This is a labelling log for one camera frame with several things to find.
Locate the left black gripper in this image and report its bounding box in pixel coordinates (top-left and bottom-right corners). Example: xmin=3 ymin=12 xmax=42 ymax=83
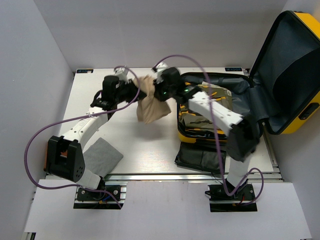
xmin=114 ymin=78 xmax=148 ymax=105

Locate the beige garment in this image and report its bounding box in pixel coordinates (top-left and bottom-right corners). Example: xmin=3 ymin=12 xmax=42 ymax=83
xmin=133 ymin=75 xmax=171 ymax=124

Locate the camouflage orange green garment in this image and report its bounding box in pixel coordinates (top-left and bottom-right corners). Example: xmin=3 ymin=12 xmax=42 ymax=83
xmin=178 ymin=84 xmax=232 ymax=132

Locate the grey cloth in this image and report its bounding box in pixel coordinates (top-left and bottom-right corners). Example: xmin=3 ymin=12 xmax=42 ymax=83
xmin=83 ymin=137 xmax=124 ymax=178

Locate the brown fleece towel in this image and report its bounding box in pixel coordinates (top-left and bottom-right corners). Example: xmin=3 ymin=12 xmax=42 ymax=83
xmin=43 ymin=146 xmax=48 ymax=172

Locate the white patterned cloth bag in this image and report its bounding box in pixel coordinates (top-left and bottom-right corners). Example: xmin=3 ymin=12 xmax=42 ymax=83
xmin=201 ymin=81 xmax=221 ymax=88

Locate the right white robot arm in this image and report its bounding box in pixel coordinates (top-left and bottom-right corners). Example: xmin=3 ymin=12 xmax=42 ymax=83
xmin=152 ymin=63 xmax=260 ymax=200

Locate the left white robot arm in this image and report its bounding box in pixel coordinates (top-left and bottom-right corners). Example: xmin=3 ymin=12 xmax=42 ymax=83
xmin=45 ymin=75 xmax=146 ymax=200

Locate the left blue table label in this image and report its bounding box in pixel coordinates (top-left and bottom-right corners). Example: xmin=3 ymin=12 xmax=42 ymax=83
xmin=76 ymin=69 xmax=94 ymax=74

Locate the blue table label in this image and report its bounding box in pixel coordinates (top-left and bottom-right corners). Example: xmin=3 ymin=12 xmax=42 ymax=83
xmin=76 ymin=69 xmax=94 ymax=74
xmin=224 ymin=67 xmax=243 ymax=72

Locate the right blue table label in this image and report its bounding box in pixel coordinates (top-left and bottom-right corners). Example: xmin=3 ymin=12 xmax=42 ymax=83
xmin=224 ymin=67 xmax=243 ymax=72

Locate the black leather pouch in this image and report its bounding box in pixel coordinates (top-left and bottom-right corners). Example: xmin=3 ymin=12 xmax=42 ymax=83
xmin=174 ymin=142 xmax=220 ymax=174

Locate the yellow hard-shell suitcase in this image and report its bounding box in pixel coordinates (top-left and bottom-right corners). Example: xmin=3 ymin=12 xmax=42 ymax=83
xmin=176 ymin=10 xmax=320 ymax=148

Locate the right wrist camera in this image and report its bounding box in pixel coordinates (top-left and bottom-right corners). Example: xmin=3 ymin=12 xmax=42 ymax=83
xmin=151 ymin=61 xmax=169 ymax=74

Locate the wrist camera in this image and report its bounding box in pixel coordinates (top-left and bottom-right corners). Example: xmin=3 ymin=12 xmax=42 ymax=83
xmin=113 ymin=67 xmax=131 ymax=83
xmin=151 ymin=61 xmax=169 ymax=74

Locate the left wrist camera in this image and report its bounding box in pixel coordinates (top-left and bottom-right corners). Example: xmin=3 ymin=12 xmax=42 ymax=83
xmin=113 ymin=67 xmax=131 ymax=83

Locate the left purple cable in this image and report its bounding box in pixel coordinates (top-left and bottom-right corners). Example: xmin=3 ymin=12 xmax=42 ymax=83
xmin=24 ymin=65 xmax=141 ymax=210

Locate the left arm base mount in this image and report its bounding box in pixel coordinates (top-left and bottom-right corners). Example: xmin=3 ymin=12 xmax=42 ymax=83
xmin=73 ymin=182 xmax=127 ymax=210

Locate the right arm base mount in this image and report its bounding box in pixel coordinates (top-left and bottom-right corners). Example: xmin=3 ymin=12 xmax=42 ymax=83
xmin=204 ymin=184 xmax=258 ymax=213

